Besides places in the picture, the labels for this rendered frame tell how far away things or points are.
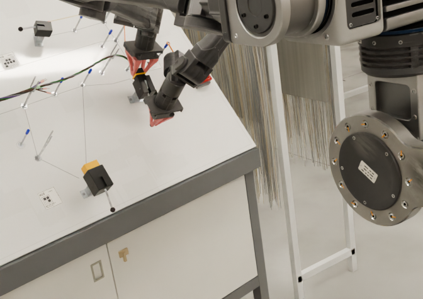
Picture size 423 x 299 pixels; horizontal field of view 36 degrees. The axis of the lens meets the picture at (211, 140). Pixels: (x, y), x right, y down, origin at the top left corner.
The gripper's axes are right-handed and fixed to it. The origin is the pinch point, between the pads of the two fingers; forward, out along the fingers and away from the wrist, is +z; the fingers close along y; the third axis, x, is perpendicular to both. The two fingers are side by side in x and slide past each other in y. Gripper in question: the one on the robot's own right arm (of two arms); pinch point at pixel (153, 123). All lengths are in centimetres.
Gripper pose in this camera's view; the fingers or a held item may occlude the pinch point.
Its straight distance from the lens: 190.6
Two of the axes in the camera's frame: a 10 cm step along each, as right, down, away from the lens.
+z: -3.8, 6.0, 7.0
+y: -8.0, 1.6, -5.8
